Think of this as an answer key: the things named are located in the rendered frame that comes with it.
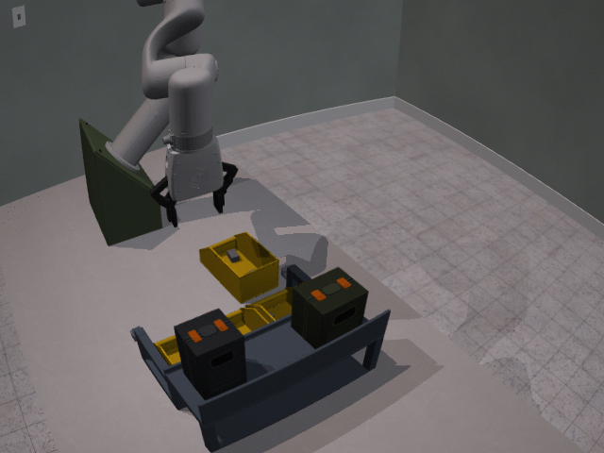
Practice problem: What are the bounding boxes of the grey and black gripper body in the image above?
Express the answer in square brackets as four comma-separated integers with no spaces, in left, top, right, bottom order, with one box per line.
[165,135,224,202]

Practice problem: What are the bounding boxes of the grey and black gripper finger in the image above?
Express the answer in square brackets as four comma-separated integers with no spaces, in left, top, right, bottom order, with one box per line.
[150,176,177,227]
[213,162,238,213]

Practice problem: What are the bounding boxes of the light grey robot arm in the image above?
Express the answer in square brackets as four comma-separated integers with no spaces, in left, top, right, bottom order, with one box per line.
[105,0,219,173]

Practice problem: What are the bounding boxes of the dark grey metal shelf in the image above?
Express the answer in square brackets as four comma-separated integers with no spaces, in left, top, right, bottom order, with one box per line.
[130,310,391,453]

